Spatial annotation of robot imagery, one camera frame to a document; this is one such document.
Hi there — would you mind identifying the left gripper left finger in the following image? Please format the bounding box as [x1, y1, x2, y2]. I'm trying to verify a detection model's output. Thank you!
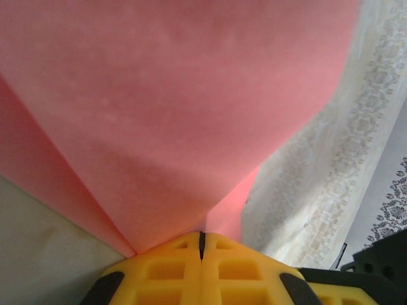
[81, 231, 203, 305]

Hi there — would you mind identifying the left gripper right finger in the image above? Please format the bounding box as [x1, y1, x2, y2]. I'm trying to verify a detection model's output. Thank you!
[202, 233, 378, 305]

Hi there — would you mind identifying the red square cloth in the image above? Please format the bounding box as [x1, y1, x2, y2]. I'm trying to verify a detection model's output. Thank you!
[0, 0, 362, 258]

